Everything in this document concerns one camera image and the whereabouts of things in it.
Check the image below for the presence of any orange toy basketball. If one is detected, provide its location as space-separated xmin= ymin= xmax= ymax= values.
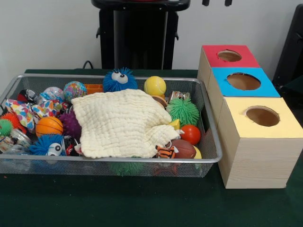
xmin=35 ymin=116 xmax=64 ymax=138

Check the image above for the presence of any large blue fuzzy eyed ball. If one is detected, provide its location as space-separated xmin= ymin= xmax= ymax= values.
xmin=102 ymin=67 xmax=138 ymax=93

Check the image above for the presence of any green spiky puffer ball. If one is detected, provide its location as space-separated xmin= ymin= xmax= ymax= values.
xmin=166 ymin=98 xmax=200 ymax=127

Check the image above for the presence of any dark green table cloth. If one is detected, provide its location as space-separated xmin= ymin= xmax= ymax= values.
xmin=0 ymin=68 xmax=303 ymax=227

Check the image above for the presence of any wooden box with three holes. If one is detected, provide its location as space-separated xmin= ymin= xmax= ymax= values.
xmin=197 ymin=44 xmax=303 ymax=189

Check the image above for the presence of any small blue fuzzy eyed ball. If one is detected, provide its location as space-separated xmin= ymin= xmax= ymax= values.
xmin=28 ymin=134 xmax=66 ymax=157

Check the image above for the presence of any tiger plush toy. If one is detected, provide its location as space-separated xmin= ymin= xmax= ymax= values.
xmin=155 ymin=145 xmax=178 ymax=159

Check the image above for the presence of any black panel stand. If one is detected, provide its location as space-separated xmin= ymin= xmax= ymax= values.
xmin=272 ymin=3 xmax=303 ymax=95

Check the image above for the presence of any cream waffle cloth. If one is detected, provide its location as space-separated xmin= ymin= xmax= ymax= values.
xmin=71 ymin=88 xmax=182 ymax=159

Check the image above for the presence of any brown toy football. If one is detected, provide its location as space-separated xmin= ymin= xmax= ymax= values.
xmin=169 ymin=139 xmax=197 ymax=159

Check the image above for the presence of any metal wire mesh bin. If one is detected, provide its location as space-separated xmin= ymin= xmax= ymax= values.
xmin=0 ymin=73 xmax=223 ymax=178

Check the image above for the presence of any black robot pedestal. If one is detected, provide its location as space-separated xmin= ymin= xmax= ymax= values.
xmin=91 ymin=0 xmax=191 ymax=70

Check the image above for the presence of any globe print ball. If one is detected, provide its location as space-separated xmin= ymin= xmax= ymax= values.
xmin=63 ymin=81 xmax=88 ymax=103

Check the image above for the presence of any red ball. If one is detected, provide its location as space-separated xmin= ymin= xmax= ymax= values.
xmin=180 ymin=124 xmax=201 ymax=145

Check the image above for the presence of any yellow tennis ball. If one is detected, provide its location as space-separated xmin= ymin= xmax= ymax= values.
xmin=143 ymin=76 xmax=167 ymax=97

